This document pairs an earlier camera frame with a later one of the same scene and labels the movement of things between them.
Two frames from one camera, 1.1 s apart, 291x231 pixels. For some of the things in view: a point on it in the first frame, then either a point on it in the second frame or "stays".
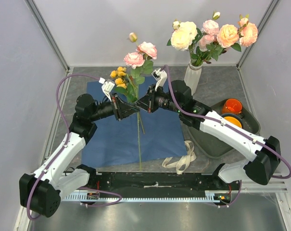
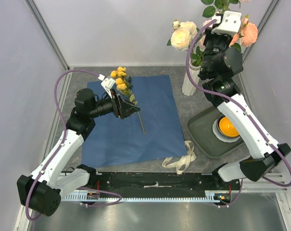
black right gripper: (148, 102) → (209, 35)
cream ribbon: (183, 162) stays
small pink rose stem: (140, 60) → (221, 6)
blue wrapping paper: (145, 137) stays
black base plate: (154, 181) stays
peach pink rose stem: (228, 34) stays
